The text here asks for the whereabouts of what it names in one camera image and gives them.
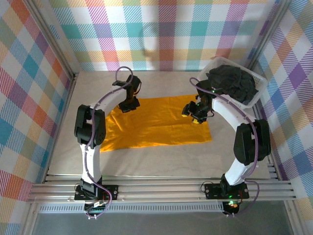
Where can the yellow t-shirt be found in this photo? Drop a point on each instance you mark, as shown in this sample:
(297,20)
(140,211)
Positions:
(159,127)

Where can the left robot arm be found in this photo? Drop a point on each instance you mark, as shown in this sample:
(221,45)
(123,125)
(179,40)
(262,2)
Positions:
(91,161)

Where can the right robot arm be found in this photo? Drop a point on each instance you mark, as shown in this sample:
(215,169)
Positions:
(234,171)

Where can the black t-shirt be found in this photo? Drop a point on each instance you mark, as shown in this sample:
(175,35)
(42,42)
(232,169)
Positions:
(234,80)

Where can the white perforated plastic basket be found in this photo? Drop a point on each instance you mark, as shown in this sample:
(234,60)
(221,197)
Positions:
(261,83)

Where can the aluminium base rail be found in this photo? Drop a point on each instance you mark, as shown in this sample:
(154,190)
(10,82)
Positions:
(159,191)

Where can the aluminium frame post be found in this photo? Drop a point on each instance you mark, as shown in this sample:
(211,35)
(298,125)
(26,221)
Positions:
(51,39)
(269,34)

